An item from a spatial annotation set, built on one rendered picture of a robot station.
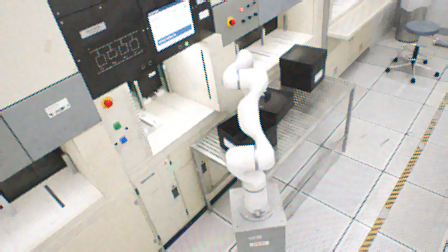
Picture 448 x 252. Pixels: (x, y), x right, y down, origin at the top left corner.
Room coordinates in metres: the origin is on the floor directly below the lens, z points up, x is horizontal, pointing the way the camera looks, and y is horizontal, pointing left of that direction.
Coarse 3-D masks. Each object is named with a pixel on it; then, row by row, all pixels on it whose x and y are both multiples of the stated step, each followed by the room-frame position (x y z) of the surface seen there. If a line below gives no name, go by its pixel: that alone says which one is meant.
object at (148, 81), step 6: (156, 66) 2.18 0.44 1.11; (144, 72) 2.10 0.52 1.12; (150, 72) 2.13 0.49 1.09; (156, 72) 2.17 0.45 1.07; (138, 78) 2.06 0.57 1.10; (144, 78) 2.09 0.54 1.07; (150, 78) 2.12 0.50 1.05; (156, 78) 2.16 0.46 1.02; (138, 84) 2.05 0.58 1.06; (144, 84) 2.08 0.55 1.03; (150, 84) 2.11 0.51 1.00; (156, 84) 2.15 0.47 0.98; (132, 90) 2.11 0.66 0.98; (144, 90) 2.07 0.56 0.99; (150, 90) 2.10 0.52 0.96; (156, 90) 2.17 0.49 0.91; (144, 96) 2.10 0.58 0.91
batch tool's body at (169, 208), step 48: (48, 0) 1.32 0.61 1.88; (96, 0) 1.45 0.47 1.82; (144, 0) 1.61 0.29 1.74; (192, 0) 1.82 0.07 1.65; (192, 48) 1.92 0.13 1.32; (96, 96) 1.33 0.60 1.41; (192, 96) 2.00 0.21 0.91; (144, 144) 1.44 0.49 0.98; (144, 192) 1.35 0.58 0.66; (192, 192) 1.58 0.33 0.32
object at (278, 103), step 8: (272, 88) 2.00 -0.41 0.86; (272, 96) 1.90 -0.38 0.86; (280, 96) 1.88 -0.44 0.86; (288, 96) 1.86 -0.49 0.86; (264, 104) 1.81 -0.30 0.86; (272, 104) 1.80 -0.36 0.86; (280, 104) 1.78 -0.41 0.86; (288, 104) 1.83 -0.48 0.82; (264, 112) 1.74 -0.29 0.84; (272, 112) 1.70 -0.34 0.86; (280, 112) 1.73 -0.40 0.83; (272, 120) 1.70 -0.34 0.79; (280, 120) 1.72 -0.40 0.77
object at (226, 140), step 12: (228, 120) 1.61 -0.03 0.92; (264, 120) 1.58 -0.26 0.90; (228, 132) 1.61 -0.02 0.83; (240, 132) 1.66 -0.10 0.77; (264, 132) 1.43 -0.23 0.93; (276, 132) 1.48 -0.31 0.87; (228, 144) 1.47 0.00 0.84; (240, 144) 1.37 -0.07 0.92; (252, 144) 1.36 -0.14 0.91; (276, 144) 1.48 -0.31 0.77
